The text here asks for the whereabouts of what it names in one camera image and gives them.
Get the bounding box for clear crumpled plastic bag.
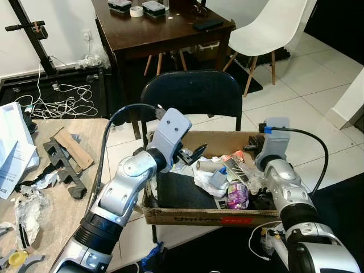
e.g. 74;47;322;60
14;187;53;246

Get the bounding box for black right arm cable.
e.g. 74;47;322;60
272;126;330;197

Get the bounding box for grey plastic part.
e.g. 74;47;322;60
0;248;47;273

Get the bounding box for white plastic chair wooden legs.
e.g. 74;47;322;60
223;0;318;97

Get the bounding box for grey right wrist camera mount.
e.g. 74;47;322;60
254;118;292;172

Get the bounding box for black folding chair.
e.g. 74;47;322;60
140;70;244;244

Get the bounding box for brown cardboard box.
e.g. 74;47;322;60
141;130;285;228

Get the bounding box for black device white top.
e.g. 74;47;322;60
107;0;132;14
142;1;167;17

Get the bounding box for yellow round cap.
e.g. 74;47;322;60
8;250;30;267

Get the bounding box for black plastic bracket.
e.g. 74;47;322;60
43;136;89;200

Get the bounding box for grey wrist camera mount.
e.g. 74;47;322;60
149;108;193;167
254;118;292;172

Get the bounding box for white power strip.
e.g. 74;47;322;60
76;50;110;70

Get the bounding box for brown cardboard strip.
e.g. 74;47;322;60
52;126;95;172

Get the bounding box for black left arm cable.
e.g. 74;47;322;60
94;104;167;201

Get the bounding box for black foam pad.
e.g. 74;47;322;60
156;170;218;209

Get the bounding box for dark wooden table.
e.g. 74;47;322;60
91;0;237;140

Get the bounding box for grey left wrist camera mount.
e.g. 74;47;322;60
149;108;193;167

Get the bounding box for white crumpled plastic wrapper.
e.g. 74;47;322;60
192;164;230;198

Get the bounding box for black metal stand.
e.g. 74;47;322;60
5;0;59;78

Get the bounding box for white thin cable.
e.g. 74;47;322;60
248;219;286;255

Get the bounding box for purple drink can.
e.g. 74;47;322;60
226;181;251;210

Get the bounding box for cardboard paper tube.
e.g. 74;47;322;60
196;160;226;175

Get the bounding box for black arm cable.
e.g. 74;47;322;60
272;126;330;197
94;104;167;201

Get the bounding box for white tangled floor cable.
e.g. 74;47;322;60
13;56;101;120

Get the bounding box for black flat phone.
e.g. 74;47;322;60
192;18;225;32

